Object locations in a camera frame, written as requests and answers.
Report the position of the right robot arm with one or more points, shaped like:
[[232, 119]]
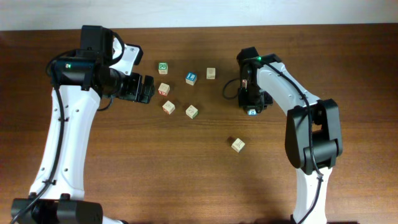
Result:
[[313, 139]]

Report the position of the Y letter wooden block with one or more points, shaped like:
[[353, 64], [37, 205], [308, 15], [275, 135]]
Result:
[[238, 144]]

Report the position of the green edged wooden block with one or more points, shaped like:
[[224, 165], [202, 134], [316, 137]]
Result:
[[191, 111]]

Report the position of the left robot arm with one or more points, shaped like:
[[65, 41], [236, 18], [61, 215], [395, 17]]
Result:
[[102, 67]]

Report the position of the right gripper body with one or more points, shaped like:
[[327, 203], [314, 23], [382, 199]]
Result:
[[252, 97]]

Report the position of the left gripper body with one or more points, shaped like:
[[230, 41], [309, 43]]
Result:
[[130, 88]]

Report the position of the plain number wooden block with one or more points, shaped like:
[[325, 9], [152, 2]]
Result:
[[210, 73]]

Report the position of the blue L wooden block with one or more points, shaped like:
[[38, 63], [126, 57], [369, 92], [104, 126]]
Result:
[[191, 78]]

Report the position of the green R wooden block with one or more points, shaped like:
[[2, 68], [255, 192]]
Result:
[[163, 68]]

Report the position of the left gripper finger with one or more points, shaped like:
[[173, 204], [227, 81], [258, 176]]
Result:
[[145, 98], [148, 86]]

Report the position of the red edged wooden block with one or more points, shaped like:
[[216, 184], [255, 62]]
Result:
[[168, 107]]

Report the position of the red letter wooden block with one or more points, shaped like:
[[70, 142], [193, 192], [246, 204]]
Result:
[[164, 89]]

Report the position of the blue D wooden block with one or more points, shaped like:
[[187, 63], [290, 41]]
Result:
[[252, 112]]

